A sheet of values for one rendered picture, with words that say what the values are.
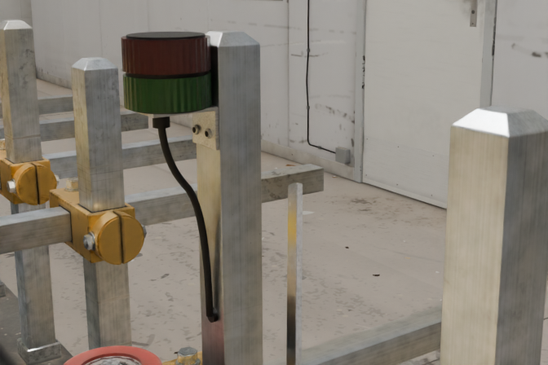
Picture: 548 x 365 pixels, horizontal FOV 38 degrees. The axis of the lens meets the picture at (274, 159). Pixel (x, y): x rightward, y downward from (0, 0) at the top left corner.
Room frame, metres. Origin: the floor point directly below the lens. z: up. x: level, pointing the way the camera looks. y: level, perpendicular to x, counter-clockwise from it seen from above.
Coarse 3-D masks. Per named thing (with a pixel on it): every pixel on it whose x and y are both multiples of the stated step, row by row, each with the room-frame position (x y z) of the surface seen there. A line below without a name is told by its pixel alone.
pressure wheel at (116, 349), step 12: (96, 348) 0.60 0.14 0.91; (108, 348) 0.59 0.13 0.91; (120, 348) 0.59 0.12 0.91; (132, 348) 0.59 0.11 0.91; (72, 360) 0.57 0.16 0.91; (84, 360) 0.57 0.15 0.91; (96, 360) 0.58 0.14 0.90; (108, 360) 0.56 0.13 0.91; (120, 360) 0.58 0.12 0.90; (132, 360) 0.58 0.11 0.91; (144, 360) 0.57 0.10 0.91; (156, 360) 0.57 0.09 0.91
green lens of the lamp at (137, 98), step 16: (128, 80) 0.53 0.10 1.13; (144, 80) 0.52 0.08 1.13; (160, 80) 0.52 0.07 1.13; (176, 80) 0.52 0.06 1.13; (192, 80) 0.53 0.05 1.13; (208, 80) 0.54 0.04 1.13; (128, 96) 0.53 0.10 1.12; (144, 96) 0.52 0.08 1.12; (160, 96) 0.52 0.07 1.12; (176, 96) 0.52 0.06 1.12; (192, 96) 0.53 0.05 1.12; (208, 96) 0.54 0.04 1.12; (160, 112) 0.52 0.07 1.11
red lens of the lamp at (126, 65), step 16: (128, 48) 0.53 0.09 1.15; (144, 48) 0.52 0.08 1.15; (160, 48) 0.52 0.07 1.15; (176, 48) 0.52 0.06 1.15; (192, 48) 0.53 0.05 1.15; (208, 48) 0.54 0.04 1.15; (128, 64) 0.53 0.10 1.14; (144, 64) 0.52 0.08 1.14; (160, 64) 0.52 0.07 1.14; (176, 64) 0.52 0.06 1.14; (192, 64) 0.53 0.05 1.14; (208, 64) 0.54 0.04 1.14
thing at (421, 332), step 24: (432, 312) 0.76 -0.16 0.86; (360, 336) 0.71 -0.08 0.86; (384, 336) 0.71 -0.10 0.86; (408, 336) 0.72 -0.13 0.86; (432, 336) 0.74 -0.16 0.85; (312, 360) 0.66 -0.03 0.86; (336, 360) 0.67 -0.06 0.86; (360, 360) 0.68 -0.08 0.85; (384, 360) 0.70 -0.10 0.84; (408, 360) 0.72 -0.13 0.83
